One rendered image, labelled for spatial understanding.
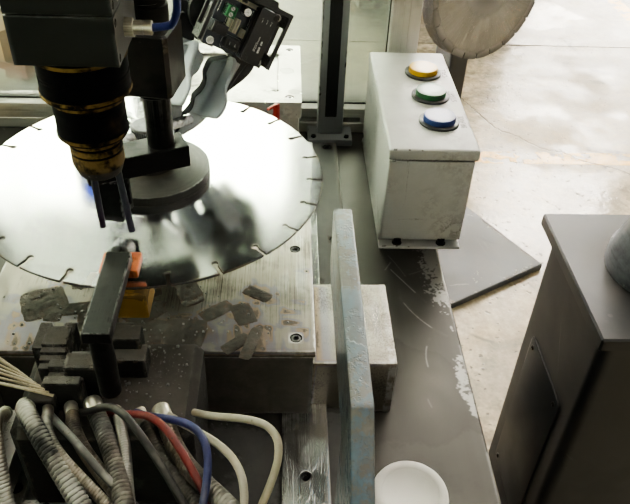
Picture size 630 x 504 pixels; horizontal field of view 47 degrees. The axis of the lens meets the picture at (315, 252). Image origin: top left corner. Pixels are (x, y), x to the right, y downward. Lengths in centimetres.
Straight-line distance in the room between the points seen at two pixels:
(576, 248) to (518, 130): 188
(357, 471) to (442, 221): 54
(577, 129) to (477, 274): 105
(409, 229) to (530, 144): 189
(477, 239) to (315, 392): 154
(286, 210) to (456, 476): 30
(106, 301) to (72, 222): 15
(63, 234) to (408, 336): 40
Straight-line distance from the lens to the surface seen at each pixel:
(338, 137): 116
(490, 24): 178
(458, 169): 90
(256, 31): 65
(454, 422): 76
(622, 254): 98
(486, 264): 213
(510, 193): 250
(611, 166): 278
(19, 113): 125
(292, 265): 76
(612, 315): 94
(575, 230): 106
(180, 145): 61
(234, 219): 65
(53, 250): 64
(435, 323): 86
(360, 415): 44
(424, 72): 104
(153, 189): 68
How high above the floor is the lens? 134
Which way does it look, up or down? 39 degrees down
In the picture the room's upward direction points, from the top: 3 degrees clockwise
